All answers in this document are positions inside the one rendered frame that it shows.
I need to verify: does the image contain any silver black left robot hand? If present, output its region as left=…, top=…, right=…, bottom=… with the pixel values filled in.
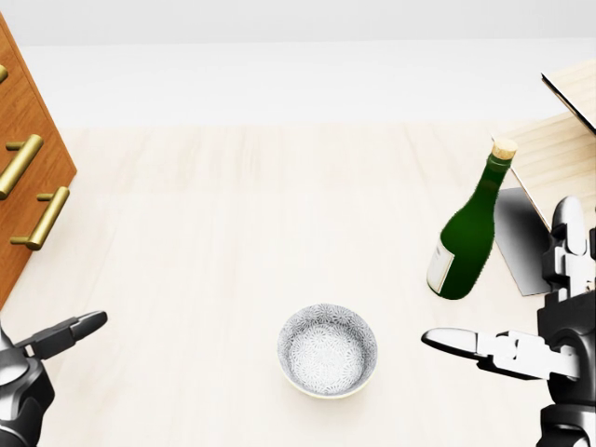
left=0, top=310, right=110, bottom=426

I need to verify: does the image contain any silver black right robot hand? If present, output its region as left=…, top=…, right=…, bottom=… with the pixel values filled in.
left=420, top=195, right=596, bottom=411

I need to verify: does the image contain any wooden cabinet with drawers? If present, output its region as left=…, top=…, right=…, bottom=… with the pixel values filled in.
left=0, top=12, right=78, bottom=310

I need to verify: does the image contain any green glass bottle with cork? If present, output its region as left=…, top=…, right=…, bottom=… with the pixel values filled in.
left=425, top=139, right=520, bottom=301

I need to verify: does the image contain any pale wooden slatted rack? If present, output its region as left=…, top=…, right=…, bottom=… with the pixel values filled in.
left=490, top=58, right=596, bottom=298

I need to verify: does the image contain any grey patterned bowl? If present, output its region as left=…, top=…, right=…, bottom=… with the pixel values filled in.
left=277, top=303, right=380, bottom=402

